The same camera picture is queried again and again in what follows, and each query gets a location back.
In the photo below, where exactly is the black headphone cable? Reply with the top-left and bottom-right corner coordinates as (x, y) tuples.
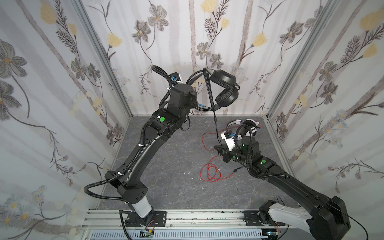
(202, 68), (245, 175)

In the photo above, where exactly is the black over-ear headphones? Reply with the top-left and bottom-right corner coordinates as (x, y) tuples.
(187, 68), (240, 112)

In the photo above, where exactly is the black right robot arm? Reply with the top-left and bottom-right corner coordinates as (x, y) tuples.
(215, 137), (351, 240)

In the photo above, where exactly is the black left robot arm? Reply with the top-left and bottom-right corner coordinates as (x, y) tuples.
(105, 84), (198, 226)

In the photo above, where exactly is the white over-ear headphones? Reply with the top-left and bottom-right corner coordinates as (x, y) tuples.
(236, 119), (262, 137)

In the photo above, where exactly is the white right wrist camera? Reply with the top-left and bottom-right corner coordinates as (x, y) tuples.
(221, 130), (242, 151)

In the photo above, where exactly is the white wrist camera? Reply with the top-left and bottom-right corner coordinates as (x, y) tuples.
(170, 72), (182, 85)
(221, 130), (242, 151)

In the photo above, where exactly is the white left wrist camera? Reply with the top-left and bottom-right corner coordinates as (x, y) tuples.
(170, 72), (182, 85)

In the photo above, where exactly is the red headphone cable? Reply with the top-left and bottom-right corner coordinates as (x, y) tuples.
(199, 125), (262, 183)

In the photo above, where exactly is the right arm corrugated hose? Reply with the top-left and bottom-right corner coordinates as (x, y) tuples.
(233, 124), (292, 180)

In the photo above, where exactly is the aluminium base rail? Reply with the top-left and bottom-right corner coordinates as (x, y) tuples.
(80, 209), (301, 240)

